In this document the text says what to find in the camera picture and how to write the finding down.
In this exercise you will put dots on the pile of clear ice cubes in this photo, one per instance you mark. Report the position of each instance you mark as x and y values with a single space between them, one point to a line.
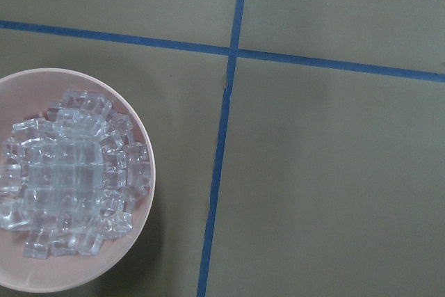
72 179

